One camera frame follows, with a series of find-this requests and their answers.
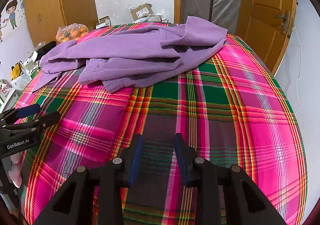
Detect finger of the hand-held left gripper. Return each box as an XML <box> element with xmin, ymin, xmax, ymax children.
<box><xmin>4</xmin><ymin>111</ymin><xmax>61</xmax><ymax>138</ymax></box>
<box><xmin>0</xmin><ymin>103</ymin><xmax>42</xmax><ymax>126</ymax></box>

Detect bag of oranges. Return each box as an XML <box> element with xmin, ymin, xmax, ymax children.
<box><xmin>55</xmin><ymin>23</ymin><xmax>89</xmax><ymax>45</ymax></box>

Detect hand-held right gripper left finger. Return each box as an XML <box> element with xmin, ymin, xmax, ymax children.
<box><xmin>32</xmin><ymin>134</ymin><xmax>144</xmax><ymax>225</ymax></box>

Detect brown cardboard box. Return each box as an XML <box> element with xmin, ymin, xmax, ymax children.
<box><xmin>129</xmin><ymin>3</ymin><xmax>155</xmax><ymax>21</ymax></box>

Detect grey plastic parcel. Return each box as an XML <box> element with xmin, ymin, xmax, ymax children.
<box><xmin>144</xmin><ymin>13</ymin><xmax>167</xmax><ymax>24</ymax></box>

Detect pink cloth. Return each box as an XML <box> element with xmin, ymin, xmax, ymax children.
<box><xmin>9</xmin><ymin>152</ymin><xmax>23</xmax><ymax>188</ymax></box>

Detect cartoon couple wall sticker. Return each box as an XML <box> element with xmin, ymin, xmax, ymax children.
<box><xmin>0</xmin><ymin>0</ymin><xmax>25</xmax><ymax>42</ymax></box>

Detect wooden door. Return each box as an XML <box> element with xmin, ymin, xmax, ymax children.
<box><xmin>236</xmin><ymin>0</ymin><xmax>298</xmax><ymax>75</ymax></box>

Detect wooden wardrobe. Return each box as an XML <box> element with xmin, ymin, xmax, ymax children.
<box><xmin>22</xmin><ymin>0</ymin><xmax>98</xmax><ymax>47</ymax></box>

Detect metal door handle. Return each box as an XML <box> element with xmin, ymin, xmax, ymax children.
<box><xmin>275</xmin><ymin>11</ymin><xmax>294</xmax><ymax>39</ymax></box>

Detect yellow bag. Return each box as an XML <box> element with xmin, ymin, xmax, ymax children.
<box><xmin>10</xmin><ymin>63</ymin><xmax>23</xmax><ymax>80</ymax></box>

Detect pink green plaid bedsheet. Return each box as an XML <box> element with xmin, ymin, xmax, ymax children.
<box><xmin>14</xmin><ymin>22</ymin><xmax>308</xmax><ymax>225</ymax></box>

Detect small white box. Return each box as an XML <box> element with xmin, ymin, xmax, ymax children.
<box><xmin>96</xmin><ymin>16</ymin><xmax>112</xmax><ymax>29</ymax></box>

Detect black bag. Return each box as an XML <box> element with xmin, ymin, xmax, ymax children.
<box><xmin>36</xmin><ymin>41</ymin><xmax>57</xmax><ymax>56</ymax></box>

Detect white string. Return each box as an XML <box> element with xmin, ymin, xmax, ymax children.
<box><xmin>295</xmin><ymin>25</ymin><xmax>305</xmax><ymax>113</ymax></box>

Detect purple fleece garment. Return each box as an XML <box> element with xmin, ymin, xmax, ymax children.
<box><xmin>32</xmin><ymin>16</ymin><xmax>228</xmax><ymax>94</ymax></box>

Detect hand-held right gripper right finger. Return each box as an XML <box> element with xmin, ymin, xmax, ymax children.
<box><xmin>174</xmin><ymin>133</ymin><xmax>288</xmax><ymax>225</ymax></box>

